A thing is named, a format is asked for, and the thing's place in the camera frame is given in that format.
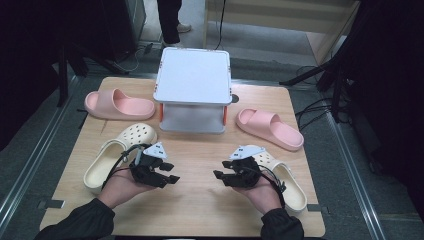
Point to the metal floor rail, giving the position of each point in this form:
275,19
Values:
356,173
33,160

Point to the black metal stand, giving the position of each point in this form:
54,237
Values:
333,66
62,73

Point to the dark cabinet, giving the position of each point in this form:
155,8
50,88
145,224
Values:
126,23

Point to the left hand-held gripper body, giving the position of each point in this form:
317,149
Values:
146,170

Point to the cream perforated clog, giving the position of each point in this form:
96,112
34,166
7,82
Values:
100,170
294,190

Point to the black round table plug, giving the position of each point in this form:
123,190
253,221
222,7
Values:
236,98

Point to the person's right hand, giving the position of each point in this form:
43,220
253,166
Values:
263,196

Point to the person's left hand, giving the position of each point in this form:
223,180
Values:
120,190

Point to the black tape strip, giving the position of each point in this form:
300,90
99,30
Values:
316,208
50,204

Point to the beige wooden cabinet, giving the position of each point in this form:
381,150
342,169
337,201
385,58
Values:
283,20

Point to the pink slide slipper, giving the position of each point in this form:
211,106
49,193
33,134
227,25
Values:
130,106
276,130

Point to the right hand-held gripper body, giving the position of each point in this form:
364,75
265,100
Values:
246,173

